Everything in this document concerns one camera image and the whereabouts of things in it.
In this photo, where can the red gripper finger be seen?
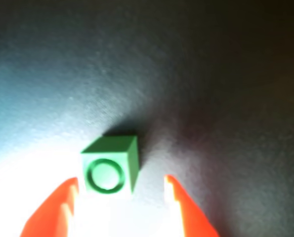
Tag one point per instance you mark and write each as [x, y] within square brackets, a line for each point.
[53, 212]
[193, 219]

